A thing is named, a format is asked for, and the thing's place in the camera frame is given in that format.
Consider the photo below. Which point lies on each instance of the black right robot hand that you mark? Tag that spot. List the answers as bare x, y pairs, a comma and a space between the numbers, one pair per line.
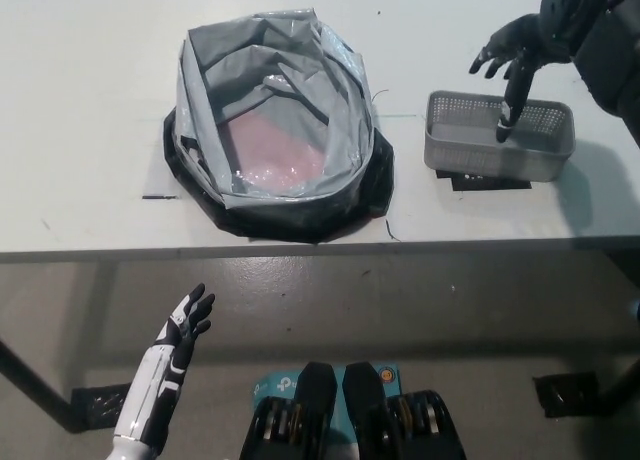
517, 45

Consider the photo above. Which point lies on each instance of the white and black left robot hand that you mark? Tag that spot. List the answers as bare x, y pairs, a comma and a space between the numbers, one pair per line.
150, 395

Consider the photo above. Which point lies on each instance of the grey perforated rectangular basket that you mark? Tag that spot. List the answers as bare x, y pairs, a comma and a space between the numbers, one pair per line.
475, 155

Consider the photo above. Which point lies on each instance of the grey and black plastic bag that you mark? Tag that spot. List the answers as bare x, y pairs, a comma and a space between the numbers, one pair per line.
300, 215

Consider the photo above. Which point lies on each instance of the pink pad inside bag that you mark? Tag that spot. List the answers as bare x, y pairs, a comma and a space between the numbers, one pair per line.
275, 147

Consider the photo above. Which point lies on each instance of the black floor tape patch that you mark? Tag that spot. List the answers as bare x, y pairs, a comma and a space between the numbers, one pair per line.
565, 395
97, 405

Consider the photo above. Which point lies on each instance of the black robot legs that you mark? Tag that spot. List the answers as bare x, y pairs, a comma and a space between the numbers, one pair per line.
275, 387

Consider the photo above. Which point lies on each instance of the black robot body block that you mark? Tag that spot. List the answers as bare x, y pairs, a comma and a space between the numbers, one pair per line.
312, 400
365, 405

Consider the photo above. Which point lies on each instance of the thin black tape strip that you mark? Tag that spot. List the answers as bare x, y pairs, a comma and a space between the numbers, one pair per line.
160, 197

